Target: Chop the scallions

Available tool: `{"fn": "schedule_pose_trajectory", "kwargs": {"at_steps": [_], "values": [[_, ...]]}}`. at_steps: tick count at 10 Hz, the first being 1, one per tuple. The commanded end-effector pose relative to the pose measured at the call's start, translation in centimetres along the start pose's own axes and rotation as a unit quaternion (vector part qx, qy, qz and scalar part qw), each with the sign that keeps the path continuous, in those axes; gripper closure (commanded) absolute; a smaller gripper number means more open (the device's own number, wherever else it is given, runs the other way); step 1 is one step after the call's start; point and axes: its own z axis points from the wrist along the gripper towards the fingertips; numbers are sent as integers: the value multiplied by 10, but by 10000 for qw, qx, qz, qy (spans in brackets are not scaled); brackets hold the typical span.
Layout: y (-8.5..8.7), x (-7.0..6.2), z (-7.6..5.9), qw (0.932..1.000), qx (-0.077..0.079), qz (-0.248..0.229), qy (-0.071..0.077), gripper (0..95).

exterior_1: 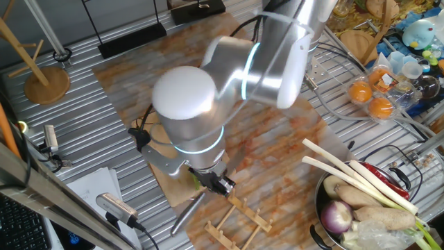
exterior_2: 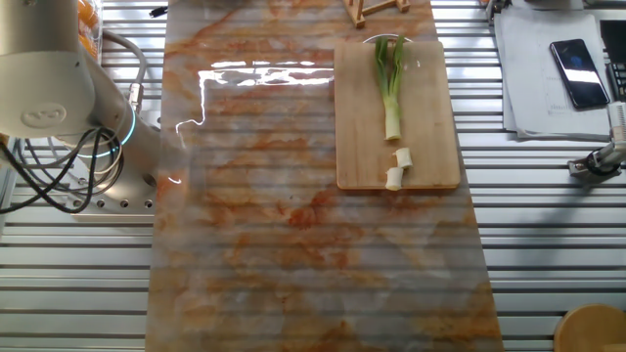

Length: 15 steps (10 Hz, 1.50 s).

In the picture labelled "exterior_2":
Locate orange marble pattern mat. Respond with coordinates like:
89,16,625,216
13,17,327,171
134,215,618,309
145,0,506,352

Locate wooden cutting board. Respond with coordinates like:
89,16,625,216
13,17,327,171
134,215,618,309
334,40,462,191

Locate short white scallion piece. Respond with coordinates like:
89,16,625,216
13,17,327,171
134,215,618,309
384,166,406,193
393,147,414,171

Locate green scallion stalk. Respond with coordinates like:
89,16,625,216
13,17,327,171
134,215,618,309
374,34,406,142

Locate wooden knife rack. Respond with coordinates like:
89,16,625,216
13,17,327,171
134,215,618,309
341,0,412,29

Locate white paper stack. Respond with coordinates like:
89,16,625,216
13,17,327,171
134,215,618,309
492,5,618,143

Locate round orange fruit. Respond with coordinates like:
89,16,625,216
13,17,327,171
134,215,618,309
80,33,102,60
77,0,99,28

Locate black smartphone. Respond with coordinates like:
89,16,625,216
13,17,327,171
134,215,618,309
549,38,612,110

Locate metal clamp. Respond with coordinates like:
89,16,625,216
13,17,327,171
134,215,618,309
566,101,626,186

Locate round wooden disc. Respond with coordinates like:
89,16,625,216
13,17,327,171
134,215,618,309
553,303,626,352

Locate black keyboard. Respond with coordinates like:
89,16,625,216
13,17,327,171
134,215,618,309
599,19,626,103

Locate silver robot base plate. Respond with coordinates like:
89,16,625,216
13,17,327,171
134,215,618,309
66,155,160,224

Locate grey robot hose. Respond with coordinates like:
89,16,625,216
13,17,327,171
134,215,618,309
100,29,148,113

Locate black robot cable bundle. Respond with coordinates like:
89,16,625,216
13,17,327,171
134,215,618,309
0,125,123,215

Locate ribbed grey camera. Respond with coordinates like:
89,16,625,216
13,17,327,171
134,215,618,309
485,0,513,23

